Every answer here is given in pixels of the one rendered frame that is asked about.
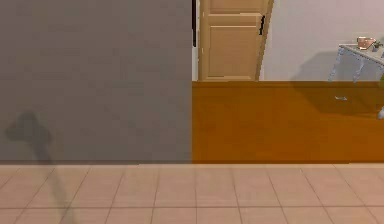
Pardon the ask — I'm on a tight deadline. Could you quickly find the light wooden room door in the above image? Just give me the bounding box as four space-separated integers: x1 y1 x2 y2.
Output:
197 0 275 82

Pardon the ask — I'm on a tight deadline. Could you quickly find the pale grey side table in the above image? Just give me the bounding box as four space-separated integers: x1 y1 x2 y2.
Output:
327 43 384 84

